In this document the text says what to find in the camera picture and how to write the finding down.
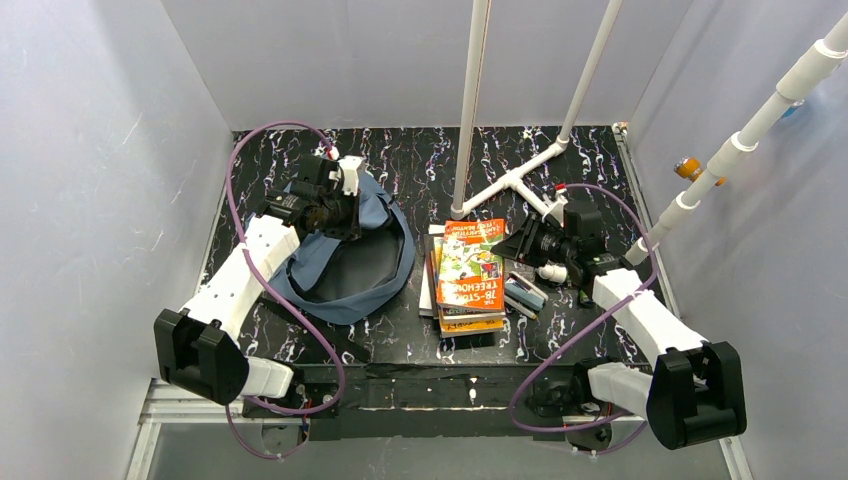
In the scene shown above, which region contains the green white pipe fitting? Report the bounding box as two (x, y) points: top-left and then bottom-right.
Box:
(535, 263), (595, 308)

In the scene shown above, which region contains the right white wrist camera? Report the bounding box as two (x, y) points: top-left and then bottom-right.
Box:
(541, 184), (569, 226)

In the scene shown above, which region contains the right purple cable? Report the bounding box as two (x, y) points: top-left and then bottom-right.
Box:
(508, 183), (660, 458)

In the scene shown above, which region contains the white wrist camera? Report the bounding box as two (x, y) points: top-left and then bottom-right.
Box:
(328, 155), (366, 197)
(541, 184), (569, 226)

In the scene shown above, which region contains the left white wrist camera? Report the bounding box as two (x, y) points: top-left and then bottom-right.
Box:
(328, 155), (366, 197)

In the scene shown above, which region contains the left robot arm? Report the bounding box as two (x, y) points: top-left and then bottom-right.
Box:
(154, 156), (366, 405)

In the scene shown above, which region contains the orange treehouse book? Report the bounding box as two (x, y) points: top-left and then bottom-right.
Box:
(436, 218), (506, 312)

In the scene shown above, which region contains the orange knob on wall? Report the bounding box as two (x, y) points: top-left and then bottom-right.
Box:
(673, 157), (703, 182)

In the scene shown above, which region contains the bottom dark white book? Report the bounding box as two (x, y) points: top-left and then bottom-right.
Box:
(418, 224), (445, 318)

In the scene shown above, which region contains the blue student backpack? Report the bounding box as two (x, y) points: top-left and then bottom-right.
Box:
(269, 173), (416, 326)

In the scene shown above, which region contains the purple cable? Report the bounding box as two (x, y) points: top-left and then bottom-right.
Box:
(223, 121), (349, 462)
(508, 183), (660, 458)

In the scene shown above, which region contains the blue white eraser case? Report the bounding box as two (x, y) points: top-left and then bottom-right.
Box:
(504, 272), (549, 313)

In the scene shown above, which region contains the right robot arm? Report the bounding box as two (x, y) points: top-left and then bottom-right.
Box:
(492, 202), (748, 450)

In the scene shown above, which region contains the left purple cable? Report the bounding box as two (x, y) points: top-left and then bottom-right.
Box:
(223, 121), (349, 462)

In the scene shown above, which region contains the aluminium rail base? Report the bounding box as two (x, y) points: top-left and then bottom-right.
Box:
(127, 363), (752, 479)

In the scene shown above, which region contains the white pvc pipe frame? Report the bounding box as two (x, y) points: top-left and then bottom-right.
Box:
(439, 1), (847, 255)

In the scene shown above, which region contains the yellow orange book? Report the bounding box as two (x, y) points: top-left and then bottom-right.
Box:
(427, 251), (508, 339)

